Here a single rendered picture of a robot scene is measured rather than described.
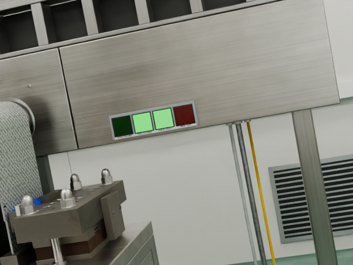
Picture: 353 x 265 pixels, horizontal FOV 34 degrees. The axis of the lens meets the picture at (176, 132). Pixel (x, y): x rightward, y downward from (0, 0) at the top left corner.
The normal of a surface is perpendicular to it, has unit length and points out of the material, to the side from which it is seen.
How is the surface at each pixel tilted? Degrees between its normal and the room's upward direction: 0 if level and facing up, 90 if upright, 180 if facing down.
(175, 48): 90
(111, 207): 90
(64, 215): 90
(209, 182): 90
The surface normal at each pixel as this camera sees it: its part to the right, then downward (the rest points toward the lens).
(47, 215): -0.17, 0.08
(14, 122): 0.97, -0.17
